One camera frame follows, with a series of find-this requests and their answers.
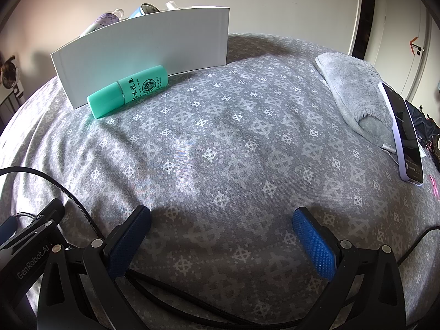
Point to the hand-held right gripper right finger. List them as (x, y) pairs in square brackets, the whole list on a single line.
[(314, 244)]

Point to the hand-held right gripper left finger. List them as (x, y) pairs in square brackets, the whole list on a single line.
[(132, 237)]

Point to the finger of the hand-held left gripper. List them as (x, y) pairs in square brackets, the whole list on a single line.
[(37, 223)]

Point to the white cardboard box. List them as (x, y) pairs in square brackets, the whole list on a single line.
[(144, 48)]

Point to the white plastic bottle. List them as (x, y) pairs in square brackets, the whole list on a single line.
[(172, 5)]

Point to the grey printed blanket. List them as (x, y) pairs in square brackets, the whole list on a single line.
[(223, 144)]

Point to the smartphone with lilac case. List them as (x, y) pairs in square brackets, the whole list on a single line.
[(405, 134)]

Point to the mint green tube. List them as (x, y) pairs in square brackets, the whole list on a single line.
[(130, 89)]

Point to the round metal ornament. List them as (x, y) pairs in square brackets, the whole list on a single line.
[(7, 72)]

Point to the dark clutter pile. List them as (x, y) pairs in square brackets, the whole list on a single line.
[(426, 127)]

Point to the grey plush slipper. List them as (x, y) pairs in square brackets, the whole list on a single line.
[(350, 86)]

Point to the purple patterned bottle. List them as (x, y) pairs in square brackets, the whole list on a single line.
[(103, 20)]

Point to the blue can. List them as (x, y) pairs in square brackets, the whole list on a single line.
[(141, 11)]

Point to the white door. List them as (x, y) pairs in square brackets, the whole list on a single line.
[(388, 24)]

